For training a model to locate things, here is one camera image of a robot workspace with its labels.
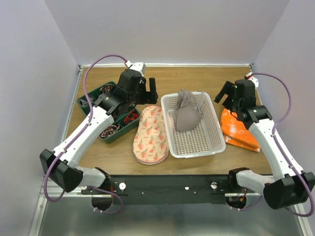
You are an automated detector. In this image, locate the pink floral laundry bag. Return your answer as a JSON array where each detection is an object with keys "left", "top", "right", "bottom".
[{"left": 133, "top": 105, "right": 169, "bottom": 165}]

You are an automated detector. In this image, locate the black floral scrunchie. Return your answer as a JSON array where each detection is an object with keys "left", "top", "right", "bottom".
[
  {"left": 100, "top": 124, "right": 121, "bottom": 139},
  {"left": 99, "top": 83, "right": 115, "bottom": 94}
]

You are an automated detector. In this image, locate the black floral scrunchie top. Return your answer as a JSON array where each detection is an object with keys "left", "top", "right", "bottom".
[{"left": 99, "top": 83, "right": 115, "bottom": 94}]

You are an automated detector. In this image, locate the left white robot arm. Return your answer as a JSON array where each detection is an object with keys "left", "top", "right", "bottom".
[{"left": 39, "top": 61, "right": 158, "bottom": 194}]

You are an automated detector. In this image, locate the orange white cloth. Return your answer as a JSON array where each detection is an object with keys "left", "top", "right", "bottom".
[{"left": 220, "top": 108, "right": 260, "bottom": 152}]

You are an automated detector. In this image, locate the grey item in tray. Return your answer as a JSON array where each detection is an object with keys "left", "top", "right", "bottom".
[{"left": 78, "top": 97, "right": 94, "bottom": 108}]

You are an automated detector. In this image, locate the white plastic basket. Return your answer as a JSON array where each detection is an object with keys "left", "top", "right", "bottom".
[{"left": 161, "top": 89, "right": 226, "bottom": 158}]

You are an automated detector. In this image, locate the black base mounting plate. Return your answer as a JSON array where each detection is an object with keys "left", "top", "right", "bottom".
[{"left": 81, "top": 174, "right": 261, "bottom": 206}]

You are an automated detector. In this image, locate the green compartment tray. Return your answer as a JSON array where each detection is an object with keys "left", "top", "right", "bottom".
[{"left": 77, "top": 81, "right": 141, "bottom": 145}]

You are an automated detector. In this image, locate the black floral scrunchie bottom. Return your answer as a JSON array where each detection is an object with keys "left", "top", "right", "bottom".
[{"left": 100, "top": 124, "right": 121, "bottom": 139}]

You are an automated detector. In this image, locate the orange black hair tie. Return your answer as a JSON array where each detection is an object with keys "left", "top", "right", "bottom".
[{"left": 123, "top": 110, "right": 140, "bottom": 124}]

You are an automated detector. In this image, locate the taupe bra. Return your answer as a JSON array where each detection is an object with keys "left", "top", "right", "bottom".
[{"left": 175, "top": 89, "right": 205, "bottom": 132}]

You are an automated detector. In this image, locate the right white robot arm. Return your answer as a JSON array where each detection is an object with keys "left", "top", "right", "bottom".
[{"left": 214, "top": 79, "right": 315, "bottom": 216}]

